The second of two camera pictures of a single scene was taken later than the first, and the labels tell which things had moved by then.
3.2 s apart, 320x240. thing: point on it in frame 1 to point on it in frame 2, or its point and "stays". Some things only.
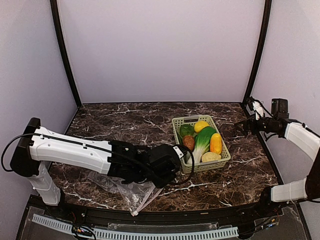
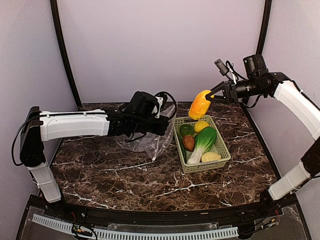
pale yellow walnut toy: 210,156 stays
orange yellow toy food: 216,143 to 199,105
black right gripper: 252,122 to 230,92
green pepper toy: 186,129 stays
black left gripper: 163,182 to 161,130
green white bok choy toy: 202,144 stays
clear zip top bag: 135,196 to 152,144
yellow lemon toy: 199,125 stays
